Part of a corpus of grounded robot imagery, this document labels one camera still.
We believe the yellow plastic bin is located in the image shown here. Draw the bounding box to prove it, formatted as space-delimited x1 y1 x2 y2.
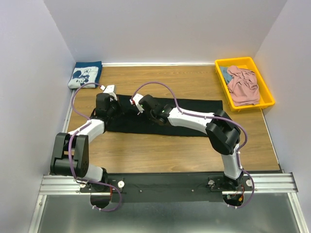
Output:
215 57 275 111

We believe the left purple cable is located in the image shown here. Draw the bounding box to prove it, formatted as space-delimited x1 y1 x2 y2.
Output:
68 82 123 213

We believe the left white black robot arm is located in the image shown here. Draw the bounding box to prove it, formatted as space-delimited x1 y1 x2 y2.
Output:
50 93 121 192

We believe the purple cable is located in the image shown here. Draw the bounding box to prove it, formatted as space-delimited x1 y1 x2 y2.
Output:
68 82 123 213
130 82 255 210

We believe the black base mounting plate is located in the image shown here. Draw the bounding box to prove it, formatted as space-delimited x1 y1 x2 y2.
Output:
80 172 252 206

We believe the folded blue cartoon t-shirt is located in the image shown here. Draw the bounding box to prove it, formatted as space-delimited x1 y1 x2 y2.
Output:
68 61 103 89

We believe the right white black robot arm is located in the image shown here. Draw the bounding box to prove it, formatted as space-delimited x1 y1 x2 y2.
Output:
133 94 243 190

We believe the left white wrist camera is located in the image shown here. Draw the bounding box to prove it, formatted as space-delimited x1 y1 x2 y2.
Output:
100 85 118 100

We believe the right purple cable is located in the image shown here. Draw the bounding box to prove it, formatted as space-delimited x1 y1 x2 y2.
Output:
130 82 255 210

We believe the black t-shirt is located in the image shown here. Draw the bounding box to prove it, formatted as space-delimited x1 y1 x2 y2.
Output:
90 93 214 137

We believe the light blue garment in bin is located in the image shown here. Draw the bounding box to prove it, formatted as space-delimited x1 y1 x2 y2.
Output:
220 67 232 84

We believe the pink t-shirt in bin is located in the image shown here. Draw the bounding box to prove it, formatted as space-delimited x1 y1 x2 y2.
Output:
227 66 260 107

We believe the aluminium frame rail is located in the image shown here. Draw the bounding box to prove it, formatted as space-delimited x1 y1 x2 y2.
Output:
39 172 298 195

